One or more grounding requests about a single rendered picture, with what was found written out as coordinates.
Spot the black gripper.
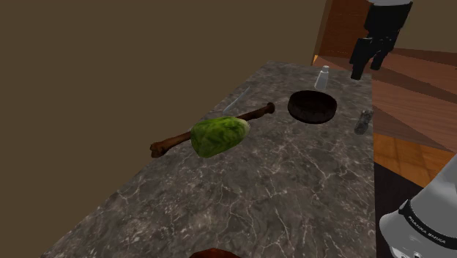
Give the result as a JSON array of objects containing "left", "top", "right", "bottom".
[{"left": 349, "top": 1, "right": 414, "bottom": 81}]

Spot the brown wooden door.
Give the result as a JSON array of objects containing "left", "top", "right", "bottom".
[{"left": 311, "top": 0, "right": 373, "bottom": 66}]

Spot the clear salt shaker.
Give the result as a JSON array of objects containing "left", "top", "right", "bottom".
[{"left": 313, "top": 64, "right": 330, "bottom": 92}]

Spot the grey pepper shaker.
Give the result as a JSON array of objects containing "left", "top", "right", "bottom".
[{"left": 353, "top": 108, "right": 375, "bottom": 136}]

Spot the dark brown bowl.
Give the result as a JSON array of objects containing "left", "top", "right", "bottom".
[{"left": 287, "top": 89, "right": 338, "bottom": 125}]

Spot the grey table knife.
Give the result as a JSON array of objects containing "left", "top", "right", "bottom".
[{"left": 221, "top": 86, "right": 251, "bottom": 116}]

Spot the green lettuce head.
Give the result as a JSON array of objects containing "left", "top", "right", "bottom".
[{"left": 190, "top": 116, "right": 251, "bottom": 159}]

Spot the brown wooden rolling pin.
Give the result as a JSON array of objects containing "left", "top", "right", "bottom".
[{"left": 149, "top": 102, "right": 276, "bottom": 159}]

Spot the reddish brown round object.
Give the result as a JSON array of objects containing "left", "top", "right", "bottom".
[{"left": 187, "top": 247, "right": 242, "bottom": 258}]

